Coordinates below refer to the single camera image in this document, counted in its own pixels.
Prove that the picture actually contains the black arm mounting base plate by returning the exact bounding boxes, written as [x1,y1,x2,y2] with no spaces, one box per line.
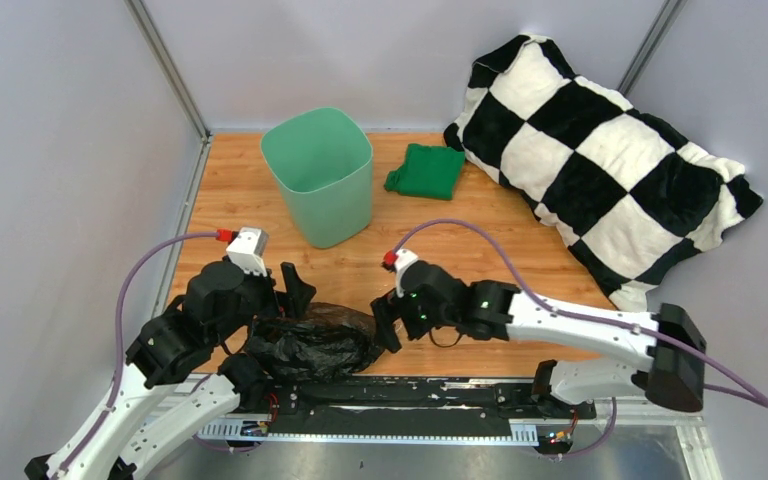
[232,375,596,426]

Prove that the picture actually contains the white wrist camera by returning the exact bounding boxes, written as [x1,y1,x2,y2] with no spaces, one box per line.
[393,248,419,297]
[226,227,269,277]

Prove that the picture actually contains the left corner aluminium post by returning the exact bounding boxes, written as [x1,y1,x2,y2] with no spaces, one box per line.
[124,0,211,143]

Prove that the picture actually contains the corner aluminium post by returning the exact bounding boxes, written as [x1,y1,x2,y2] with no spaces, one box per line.
[617,0,687,96]
[124,0,211,143]

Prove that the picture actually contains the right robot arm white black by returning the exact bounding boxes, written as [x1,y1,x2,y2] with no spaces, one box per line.
[371,259,707,418]

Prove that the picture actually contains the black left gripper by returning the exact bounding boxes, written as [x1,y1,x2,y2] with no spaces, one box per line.
[212,257,317,345]

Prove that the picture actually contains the green plastic trash bin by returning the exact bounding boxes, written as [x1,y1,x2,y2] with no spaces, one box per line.
[260,107,374,249]

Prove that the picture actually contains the aluminium frame rail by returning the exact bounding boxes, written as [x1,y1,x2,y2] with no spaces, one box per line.
[197,406,571,447]

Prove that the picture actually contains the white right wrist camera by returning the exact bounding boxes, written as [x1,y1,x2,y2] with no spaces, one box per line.
[393,248,419,297]

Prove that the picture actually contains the black plastic trash bag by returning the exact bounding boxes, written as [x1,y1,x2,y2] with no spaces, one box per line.
[243,302,384,383]

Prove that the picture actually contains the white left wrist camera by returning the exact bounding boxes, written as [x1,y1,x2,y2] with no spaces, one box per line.
[226,227,269,277]

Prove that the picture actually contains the black white checkered pillow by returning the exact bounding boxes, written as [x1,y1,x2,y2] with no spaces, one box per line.
[444,34,763,312]

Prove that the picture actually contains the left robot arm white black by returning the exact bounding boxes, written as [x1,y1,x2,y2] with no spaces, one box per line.
[24,258,316,479]

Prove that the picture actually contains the folded green cloth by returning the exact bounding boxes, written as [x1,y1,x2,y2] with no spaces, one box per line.
[384,143,465,201]

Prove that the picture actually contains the right corner aluminium post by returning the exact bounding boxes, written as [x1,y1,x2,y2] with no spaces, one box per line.
[617,0,687,96]

